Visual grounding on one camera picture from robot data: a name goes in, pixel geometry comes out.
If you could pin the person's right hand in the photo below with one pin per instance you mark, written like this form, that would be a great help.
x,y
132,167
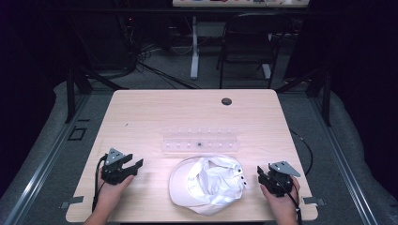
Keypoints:
x,y
283,206

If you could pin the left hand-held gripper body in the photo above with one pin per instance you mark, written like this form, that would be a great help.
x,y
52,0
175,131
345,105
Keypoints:
x,y
114,172

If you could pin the clear acrylic rack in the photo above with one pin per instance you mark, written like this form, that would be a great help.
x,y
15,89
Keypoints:
x,y
200,144

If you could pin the black metal stand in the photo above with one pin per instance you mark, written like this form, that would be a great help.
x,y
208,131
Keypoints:
x,y
326,97
70,93

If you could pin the person's left hand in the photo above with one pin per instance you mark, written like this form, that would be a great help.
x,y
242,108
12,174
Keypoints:
x,y
109,195

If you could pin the black chair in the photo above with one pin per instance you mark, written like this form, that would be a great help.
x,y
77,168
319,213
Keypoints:
x,y
250,40

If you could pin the white baseball cap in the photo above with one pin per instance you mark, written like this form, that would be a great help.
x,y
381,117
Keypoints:
x,y
206,187

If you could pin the grey metal table bracket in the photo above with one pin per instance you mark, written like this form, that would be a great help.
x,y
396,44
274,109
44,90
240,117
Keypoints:
x,y
72,201
313,201

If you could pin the round dark table grommet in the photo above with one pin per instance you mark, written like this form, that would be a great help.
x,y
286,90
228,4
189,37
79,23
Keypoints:
x,y
226,101

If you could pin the aluminium floor rail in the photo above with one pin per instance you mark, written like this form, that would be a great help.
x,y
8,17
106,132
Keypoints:
x,y
341,162
47,162

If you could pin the white desk leg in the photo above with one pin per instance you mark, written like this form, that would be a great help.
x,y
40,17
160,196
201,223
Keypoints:
x,y
266,71
195,62

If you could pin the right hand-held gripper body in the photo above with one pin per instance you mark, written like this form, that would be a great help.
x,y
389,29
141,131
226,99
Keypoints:
x,y
280,182

